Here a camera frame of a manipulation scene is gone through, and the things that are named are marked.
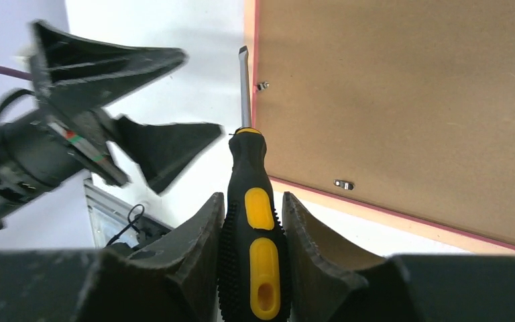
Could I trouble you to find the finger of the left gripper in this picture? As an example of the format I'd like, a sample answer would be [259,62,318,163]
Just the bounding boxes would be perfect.
[115,116,222,194]

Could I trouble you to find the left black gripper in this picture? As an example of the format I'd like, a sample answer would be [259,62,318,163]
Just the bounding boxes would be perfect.
[0,20,188,229]

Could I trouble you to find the black yellow screwdriver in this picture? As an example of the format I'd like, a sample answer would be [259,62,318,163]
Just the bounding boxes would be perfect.
[217,46,291,321]

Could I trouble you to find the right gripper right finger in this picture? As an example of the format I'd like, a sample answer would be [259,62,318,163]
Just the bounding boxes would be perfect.
[282,192,515,321]

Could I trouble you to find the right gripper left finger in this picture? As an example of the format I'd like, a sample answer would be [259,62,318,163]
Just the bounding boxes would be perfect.
[0,193,225,321]

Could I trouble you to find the aluminium front rail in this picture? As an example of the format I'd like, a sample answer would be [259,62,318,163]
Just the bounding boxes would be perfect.
[83,178,172,250]

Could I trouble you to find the pink wooden photo frame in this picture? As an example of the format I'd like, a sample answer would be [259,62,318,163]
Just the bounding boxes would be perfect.
[254,1,515,250]

